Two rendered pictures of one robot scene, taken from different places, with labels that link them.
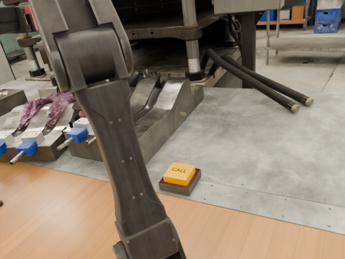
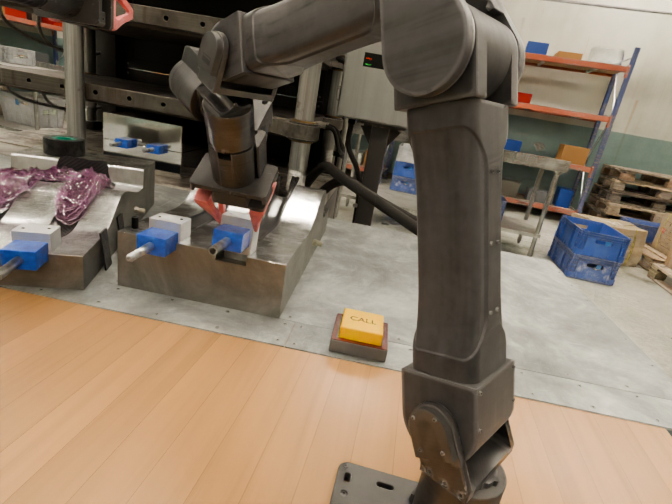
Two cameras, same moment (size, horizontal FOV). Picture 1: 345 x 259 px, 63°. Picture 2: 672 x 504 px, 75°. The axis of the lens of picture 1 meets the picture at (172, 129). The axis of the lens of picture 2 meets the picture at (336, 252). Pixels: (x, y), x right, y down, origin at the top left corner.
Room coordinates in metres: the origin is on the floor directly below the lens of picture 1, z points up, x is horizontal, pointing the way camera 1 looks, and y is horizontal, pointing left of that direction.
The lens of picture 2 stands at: (0.07, 0.29, 1.13)
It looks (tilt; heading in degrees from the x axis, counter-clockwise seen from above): 19 degrees down; 334
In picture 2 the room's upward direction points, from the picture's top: 10 degrees clockwise
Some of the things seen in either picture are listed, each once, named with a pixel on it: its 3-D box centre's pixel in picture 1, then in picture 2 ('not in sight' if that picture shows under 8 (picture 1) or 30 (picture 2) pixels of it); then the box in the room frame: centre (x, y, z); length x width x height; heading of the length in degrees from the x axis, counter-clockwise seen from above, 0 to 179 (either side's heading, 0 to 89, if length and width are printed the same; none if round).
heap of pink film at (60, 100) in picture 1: (51, 102); (57, 180); (1.01, 0.44, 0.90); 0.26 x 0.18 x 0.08; 168
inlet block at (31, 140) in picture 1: (25, 150); (21, 257); (0.73, 0.44, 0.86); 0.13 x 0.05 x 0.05; 168
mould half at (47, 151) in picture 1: (53, 112); (55, 202); (1.01, 0.44, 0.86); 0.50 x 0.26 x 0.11; 168
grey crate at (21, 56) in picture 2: not in sight; (12, 55); (6.52, 1.67, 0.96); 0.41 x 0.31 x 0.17; 40
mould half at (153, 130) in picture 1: (143, 106); (250, 220); (0.91, 0.09, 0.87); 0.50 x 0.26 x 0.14; 151
